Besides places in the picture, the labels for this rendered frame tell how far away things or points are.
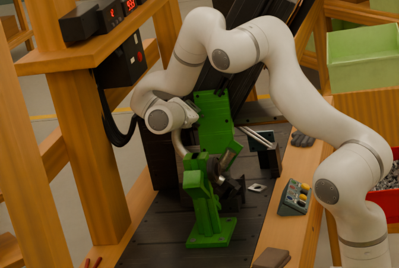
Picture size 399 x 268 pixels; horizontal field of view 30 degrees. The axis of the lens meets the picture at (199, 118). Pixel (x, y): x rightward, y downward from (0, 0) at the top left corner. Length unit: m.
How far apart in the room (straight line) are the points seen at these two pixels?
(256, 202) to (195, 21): 0.79
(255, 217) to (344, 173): 0.73
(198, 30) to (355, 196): 0.56
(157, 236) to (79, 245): 2.04
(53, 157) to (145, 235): 0.40
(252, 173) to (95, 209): 0.59
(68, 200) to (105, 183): 2.62
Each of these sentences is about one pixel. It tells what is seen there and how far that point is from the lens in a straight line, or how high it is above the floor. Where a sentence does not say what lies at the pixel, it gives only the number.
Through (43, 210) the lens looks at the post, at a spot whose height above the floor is 1.21.
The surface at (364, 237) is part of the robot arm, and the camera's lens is 1.82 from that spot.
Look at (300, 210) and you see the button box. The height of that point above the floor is 0.92.
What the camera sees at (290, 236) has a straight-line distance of 2.23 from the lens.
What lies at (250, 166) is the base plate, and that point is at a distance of 2.70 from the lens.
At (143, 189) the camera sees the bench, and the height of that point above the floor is 0.88.
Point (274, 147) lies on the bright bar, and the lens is 2.55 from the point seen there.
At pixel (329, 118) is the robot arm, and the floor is 1.37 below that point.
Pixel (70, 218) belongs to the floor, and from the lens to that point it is 4.72.
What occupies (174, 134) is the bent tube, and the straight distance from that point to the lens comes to 2.41.
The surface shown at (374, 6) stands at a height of 0.75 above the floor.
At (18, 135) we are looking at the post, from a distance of 1.91.
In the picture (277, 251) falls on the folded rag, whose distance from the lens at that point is 2.11.
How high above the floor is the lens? 2.04
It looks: 21 degrees down
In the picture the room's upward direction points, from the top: 12 degrees counter-clockwise
